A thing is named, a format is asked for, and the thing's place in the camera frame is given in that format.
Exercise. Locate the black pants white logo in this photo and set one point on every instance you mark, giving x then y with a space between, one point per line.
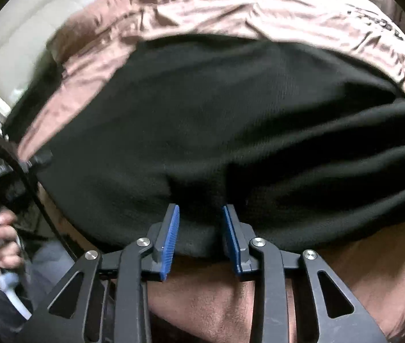
206 132

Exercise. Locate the person's left leg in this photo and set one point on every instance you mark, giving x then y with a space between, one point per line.
50 268

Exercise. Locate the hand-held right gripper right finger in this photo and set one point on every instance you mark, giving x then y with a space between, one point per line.
231 243

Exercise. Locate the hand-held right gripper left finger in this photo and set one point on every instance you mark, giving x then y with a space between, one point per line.
169 243

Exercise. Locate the brown bedsheet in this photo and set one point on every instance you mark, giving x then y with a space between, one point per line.
188 10

